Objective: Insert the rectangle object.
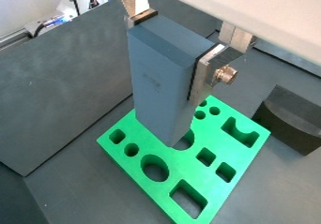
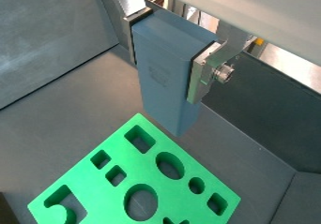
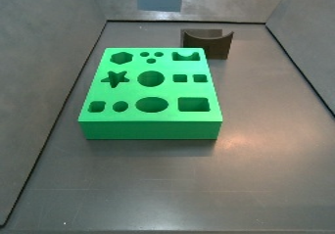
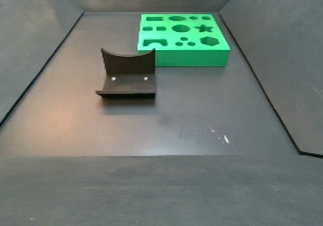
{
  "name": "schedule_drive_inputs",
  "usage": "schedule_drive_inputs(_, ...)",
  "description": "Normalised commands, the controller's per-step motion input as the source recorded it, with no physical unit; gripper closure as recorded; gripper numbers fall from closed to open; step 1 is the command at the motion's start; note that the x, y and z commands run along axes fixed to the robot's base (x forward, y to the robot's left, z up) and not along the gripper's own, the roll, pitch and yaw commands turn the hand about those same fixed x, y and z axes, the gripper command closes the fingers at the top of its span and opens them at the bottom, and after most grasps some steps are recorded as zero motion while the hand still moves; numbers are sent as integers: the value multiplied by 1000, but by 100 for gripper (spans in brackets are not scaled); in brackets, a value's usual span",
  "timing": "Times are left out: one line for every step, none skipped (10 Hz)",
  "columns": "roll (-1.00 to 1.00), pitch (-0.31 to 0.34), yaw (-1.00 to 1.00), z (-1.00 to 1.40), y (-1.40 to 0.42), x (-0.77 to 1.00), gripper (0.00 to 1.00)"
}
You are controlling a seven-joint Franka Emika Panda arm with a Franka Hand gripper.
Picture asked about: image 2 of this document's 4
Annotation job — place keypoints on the green shape sorting board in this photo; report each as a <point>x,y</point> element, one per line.
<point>138,158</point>

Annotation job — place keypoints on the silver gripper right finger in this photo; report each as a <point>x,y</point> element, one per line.
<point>209,65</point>

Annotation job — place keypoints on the blue rectangular block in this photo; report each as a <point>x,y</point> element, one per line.
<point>166,43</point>

